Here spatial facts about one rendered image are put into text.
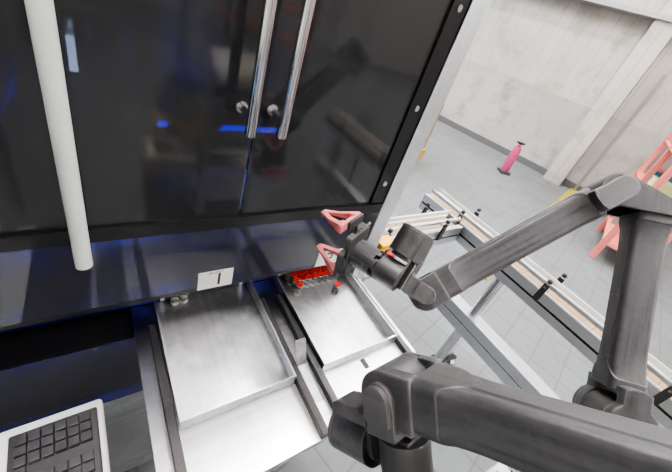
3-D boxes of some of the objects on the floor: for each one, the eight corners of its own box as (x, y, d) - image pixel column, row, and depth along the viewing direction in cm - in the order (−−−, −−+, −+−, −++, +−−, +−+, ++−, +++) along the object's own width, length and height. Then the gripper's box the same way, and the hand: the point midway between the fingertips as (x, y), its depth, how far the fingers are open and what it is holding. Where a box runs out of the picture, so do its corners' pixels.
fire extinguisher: (498, 168, 591) (517, 138, 560) (511, 174, 579) (531, 145, 549) (494, 169, 574) (512, 139, 543) (507, 177, 562) (526, 146, 532)
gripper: (377, 247, 60) (312, 208, 67) (363, 298, 69) (307, 259, 76) (396, 231, 65) (334, 196, 71) (380, 280, 73) (326, 245, 80)
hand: (323, 230), depth 73 cm, fingers open, 9 cm apart
